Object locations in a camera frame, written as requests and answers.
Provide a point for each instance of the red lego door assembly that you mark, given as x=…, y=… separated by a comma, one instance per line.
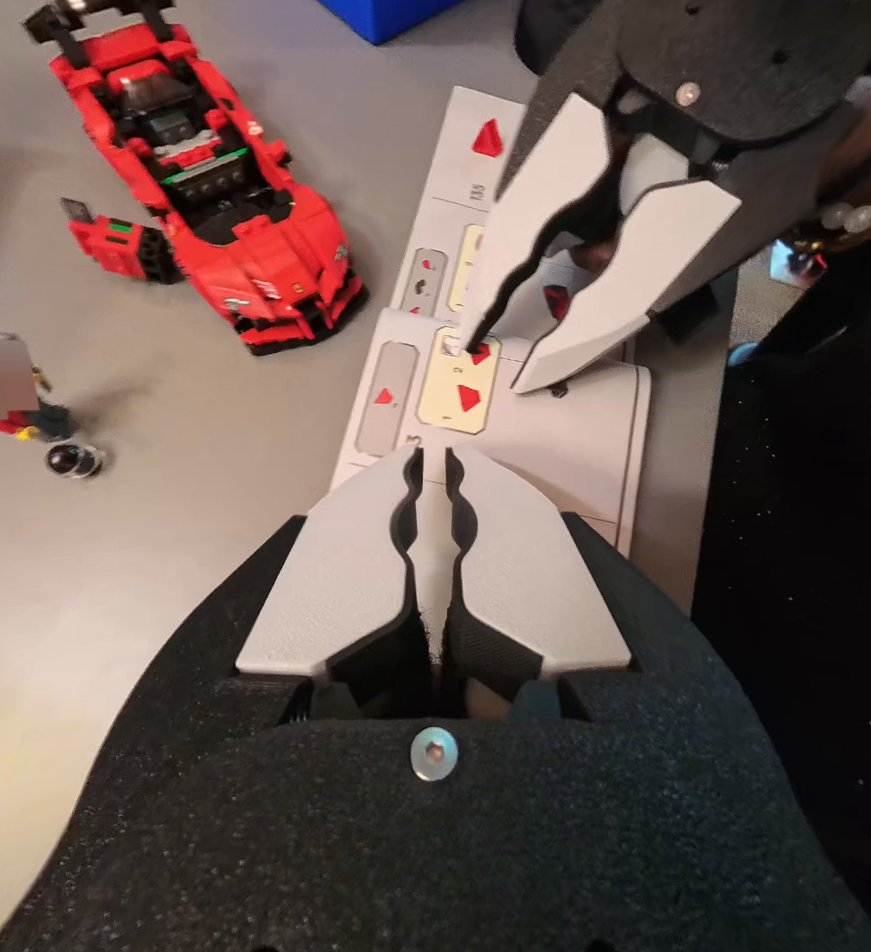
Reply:
x=119, y=242

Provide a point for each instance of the lego minifigure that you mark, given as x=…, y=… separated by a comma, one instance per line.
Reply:
x=52, y=420

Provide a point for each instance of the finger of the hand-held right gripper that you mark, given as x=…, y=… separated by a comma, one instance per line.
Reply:
x=658, y=253
x=547, y=171

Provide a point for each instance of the small colourful packet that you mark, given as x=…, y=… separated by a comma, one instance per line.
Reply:
x=799, y=260

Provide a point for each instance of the red lego sports car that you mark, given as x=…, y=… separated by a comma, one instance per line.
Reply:
x=257, y=238

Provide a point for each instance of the lego instruction booklet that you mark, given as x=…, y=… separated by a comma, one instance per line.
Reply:
x=591, y=446

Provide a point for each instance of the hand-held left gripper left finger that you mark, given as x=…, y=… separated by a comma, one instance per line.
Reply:
x=331, y=580

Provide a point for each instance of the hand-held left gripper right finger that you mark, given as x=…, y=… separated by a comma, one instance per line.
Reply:
x=532, y=587

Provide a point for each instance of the blue plastic storage bin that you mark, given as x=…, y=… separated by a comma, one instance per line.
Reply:
x=383, y=15

